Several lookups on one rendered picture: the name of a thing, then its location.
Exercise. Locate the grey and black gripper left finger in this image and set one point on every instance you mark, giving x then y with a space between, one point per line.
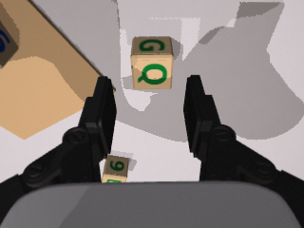
77 157

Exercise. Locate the tan flat mat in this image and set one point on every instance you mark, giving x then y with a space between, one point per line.
47 79

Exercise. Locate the wooden letter block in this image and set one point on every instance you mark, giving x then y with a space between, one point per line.
7 46
152 60
115 169

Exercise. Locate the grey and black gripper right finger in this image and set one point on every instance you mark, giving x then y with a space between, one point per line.
223 158

